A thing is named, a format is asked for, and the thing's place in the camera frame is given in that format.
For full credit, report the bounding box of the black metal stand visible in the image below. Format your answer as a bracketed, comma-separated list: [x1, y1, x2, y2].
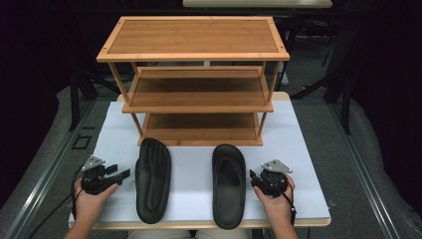
[68, 66, 120, 132]
[290, 33, 353, 135]

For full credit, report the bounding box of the wooden table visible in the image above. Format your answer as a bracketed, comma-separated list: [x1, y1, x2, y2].
[68, 92, 332, 231]

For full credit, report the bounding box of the three-tier wooden shelf rack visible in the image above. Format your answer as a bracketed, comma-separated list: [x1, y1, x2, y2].
[96, 15, 291, 147]

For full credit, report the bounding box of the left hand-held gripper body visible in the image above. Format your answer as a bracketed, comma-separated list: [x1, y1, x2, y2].
[80, 155, 122, 196]

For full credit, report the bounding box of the person's left hand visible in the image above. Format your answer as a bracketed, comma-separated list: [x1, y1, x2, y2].
[73, 178, 119, 224]

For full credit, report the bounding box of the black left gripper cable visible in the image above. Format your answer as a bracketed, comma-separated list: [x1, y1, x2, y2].
[28, 165, 85, 239]

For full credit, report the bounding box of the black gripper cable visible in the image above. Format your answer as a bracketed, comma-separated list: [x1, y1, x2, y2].
[280, 188, 298, 227]
[28, 165, 85, 239]

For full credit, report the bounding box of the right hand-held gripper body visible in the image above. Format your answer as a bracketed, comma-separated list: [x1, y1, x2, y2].
[260, 158, 294, 199]

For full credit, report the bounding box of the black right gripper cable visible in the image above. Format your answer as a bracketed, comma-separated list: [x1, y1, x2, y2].
[280, 188, 298, 227]

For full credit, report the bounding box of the person's right hand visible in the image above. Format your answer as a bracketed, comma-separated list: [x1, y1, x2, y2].
[253, 173, 297, 227]

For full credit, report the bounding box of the black slipper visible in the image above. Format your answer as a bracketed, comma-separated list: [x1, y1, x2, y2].
[211, 143, 247, 231]
[134, 137, 172, 225]

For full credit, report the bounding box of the metal floor rail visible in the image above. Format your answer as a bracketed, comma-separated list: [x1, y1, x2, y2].
[327, 103, 404, 239]
[3, 99, 98, 239]

